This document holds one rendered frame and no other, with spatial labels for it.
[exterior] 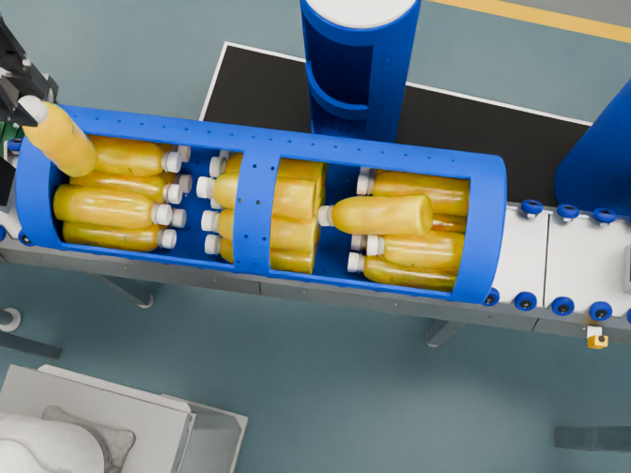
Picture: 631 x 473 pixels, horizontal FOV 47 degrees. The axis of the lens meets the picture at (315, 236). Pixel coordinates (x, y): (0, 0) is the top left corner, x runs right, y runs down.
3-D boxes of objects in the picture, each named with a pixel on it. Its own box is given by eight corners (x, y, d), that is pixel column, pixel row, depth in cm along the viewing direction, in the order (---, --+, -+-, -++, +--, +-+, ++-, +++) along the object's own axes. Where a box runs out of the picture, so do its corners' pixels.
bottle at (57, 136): (56, 178, 129) (6, 133, 109) (61, 139, 131) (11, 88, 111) (98, 178, 129) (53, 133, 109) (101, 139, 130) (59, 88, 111)
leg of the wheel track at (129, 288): (152, 309, 249) (91, 270, 188) (135, 307, 249) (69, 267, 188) (155, 293, 250) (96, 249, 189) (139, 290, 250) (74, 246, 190)
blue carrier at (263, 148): (470, 310, 151) (499, 297, 123) (62, 255, 157) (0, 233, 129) (484, 176, 156) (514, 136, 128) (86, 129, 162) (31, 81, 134)
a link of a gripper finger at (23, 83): (5, 76, 104) (6, 71, 104) (25, 98, 111) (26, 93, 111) (24, 79, 104) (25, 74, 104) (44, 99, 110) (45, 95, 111)
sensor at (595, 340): (600, 349, 152) (608, 346, 147) (586, 347, 152) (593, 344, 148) (602, 312, 154) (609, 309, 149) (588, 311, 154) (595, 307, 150)
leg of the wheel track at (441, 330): (441, 348, 242) (474, 321, 181) (423, 345, 242) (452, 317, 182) (442, 330, 243) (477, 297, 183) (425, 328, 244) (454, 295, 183)
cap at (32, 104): (19, 123, 110) (13, 118, 108) (22, 99, 111) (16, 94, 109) (44, 123, 110) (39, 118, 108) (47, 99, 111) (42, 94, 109)
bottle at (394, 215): (416, 199, 127) (317, 201, 137) (421, 239, 129) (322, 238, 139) (432, 190, 133) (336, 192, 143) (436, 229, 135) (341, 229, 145)
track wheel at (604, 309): (616, 308, 145) (614, 301, 147) (592, 305, 146) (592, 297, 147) (609, 324, 148) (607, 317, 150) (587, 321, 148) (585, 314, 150)
